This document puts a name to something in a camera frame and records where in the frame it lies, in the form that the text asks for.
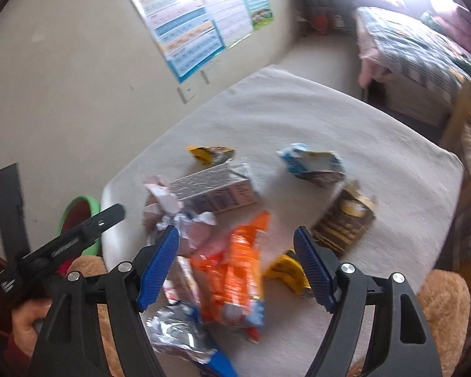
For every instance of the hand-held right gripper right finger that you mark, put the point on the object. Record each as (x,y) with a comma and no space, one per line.
(312,271)

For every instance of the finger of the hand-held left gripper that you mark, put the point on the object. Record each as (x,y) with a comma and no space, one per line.
(10,204)
(98,222)

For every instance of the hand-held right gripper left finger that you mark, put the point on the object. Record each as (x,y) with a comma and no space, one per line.
(157,269)

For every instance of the green red trash bin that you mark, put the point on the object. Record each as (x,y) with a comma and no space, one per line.
(82,203)

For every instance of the pink white paper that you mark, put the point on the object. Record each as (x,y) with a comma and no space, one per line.
(198,224)

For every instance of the orange snack bag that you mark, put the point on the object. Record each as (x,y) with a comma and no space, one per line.
(231,275)

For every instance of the yellow snack wrapper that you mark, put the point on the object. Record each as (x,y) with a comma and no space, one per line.
(286,273)
(208,154)

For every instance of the person's left hand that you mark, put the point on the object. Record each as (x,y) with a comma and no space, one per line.
(23,326)

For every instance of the pink white flat wrapper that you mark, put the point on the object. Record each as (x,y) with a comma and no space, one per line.
(180,282)

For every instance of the brown gold snack wrapper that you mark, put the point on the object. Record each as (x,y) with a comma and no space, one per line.
(343,222)

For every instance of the silver blue foil wrapper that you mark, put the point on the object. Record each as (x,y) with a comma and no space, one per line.
(182,328)

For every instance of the pink crumpled wrapper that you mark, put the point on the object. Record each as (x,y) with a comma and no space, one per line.
(157,196)

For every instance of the grey carton box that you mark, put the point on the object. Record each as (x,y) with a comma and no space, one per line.
(216,190)

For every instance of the blue white crumpled wrapper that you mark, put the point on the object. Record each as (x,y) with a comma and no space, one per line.
(310,163)

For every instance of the wooden chair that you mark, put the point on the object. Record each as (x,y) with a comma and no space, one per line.
(465,114)

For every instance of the bed with patterned blanket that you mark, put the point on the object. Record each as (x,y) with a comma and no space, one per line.
(412,55)

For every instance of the dark storage shelf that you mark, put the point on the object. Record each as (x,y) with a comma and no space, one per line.
(322,4)

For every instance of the white wall socket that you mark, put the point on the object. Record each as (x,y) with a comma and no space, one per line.
(187,93)
(205,76)

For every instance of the blue framed wall poster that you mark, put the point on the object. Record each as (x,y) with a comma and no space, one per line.
(172,19)

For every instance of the white pink wall poster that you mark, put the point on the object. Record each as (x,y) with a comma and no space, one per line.
(223,4)

